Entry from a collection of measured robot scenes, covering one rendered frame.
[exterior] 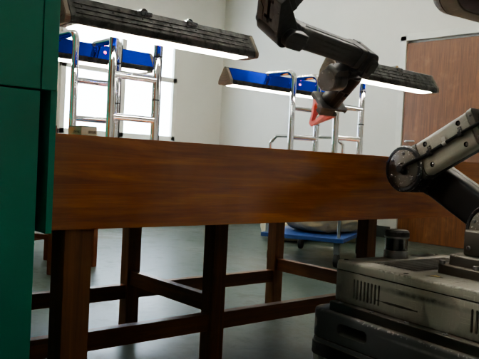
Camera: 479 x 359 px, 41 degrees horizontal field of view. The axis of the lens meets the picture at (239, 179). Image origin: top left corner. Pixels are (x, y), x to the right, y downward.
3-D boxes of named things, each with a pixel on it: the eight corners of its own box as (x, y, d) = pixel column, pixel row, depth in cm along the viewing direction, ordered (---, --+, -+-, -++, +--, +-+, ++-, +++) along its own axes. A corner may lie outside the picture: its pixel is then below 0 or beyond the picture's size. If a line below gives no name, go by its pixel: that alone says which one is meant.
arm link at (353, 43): (294, 27, 133) (264, 1, 138) (279, 50, 135) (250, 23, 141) (387, 60, 166) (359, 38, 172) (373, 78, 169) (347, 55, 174)
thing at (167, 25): (259, 58, 191) (260, 34, 191) (64, 21, 150) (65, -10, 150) (241, 60, 197) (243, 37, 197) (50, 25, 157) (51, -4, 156)
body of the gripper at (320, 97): (308, 95, 176) (323, 76, 172) (333, 98, 183) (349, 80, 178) (318, 112, 173) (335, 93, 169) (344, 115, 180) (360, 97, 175)
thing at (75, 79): (121, 172, 211) (127, 36, 210) (65, 169, 198) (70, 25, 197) (94, 169, 225) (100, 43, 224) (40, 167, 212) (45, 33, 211)
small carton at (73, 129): (97, 136, 129) (97, 126, 129) (80, 135, 127) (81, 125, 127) (83, 136, 134) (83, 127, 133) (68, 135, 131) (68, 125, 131)
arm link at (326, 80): (380, 61, 166) (358, 43, 170) (355, 60, 158) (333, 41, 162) (358, 98, 172) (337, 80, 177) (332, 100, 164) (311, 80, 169)
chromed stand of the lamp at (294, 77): (320, 177, 274) (326, 73, 273) (286, 177, 261) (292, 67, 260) (289, 175, 288) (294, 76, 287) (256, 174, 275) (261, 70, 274)
